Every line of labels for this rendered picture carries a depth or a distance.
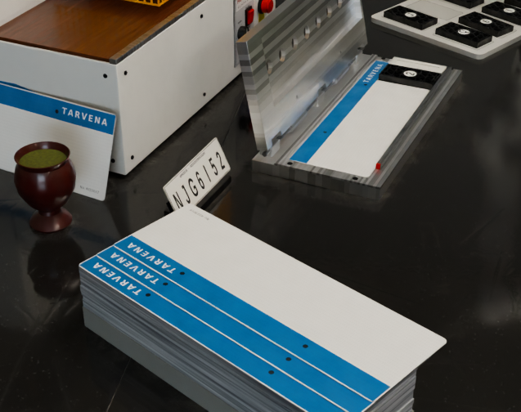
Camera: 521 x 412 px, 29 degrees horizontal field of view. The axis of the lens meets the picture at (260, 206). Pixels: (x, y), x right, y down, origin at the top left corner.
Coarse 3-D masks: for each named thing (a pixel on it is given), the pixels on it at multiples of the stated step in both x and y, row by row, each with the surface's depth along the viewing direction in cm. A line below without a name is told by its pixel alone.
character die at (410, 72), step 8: (384, 72) 180; (392, 72) 180; (400, 72) 180; (408, 72) 179; (416, 72) 180; (424, 72) 180; (432, 72) 180; (384, 80) 179; (392, 80) 178; (400, 80) 178; (408, 80) 177; (416, 80) 178; (424, 80) 177; (432, 80) 177; (424, 88) 176
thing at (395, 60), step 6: (390, 60) 184; (396, 60) 184; (402, 60) 184; (408, 60) 183; (414, 60) 183; (408, 66) 181; (414, 66) 181; (420, 66) 182; (426, 66) 182; (432, 66) 182; (438, 66) 181; (444, 66) 181; (438, 72) 179
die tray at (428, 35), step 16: (416, 0) 214; (432, 0) 214; (496, 0) 214; (448, 16) 207; (400, 32) 203; (416, 32) 200; (432, 32) 200; (512, 32) 200; (448, 48) 196; (464, 48) 194; (480, 48) 194; (496, 48) 194
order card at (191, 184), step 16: (208, 144) 152; (192, 160) 148; (208, 160) 151; (224, 160) 154; (176, 176) 144; (192, 176) 147; (208, 176) 150; (176, 192) 144; (192, 192) 147; (176, 208) 143
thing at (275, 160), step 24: (360, 48) 188; (360, 72) 182; (456, 72) 182; (336, 96) 174; (312, 120) 166; (432, 120) 170; (288, 144) 160; (408, 144) 160; (264, 168) 156; (288, 168) 154; (312, 168) 153; (384, 168) 153; (360, 192) 151; (384, 192) 152
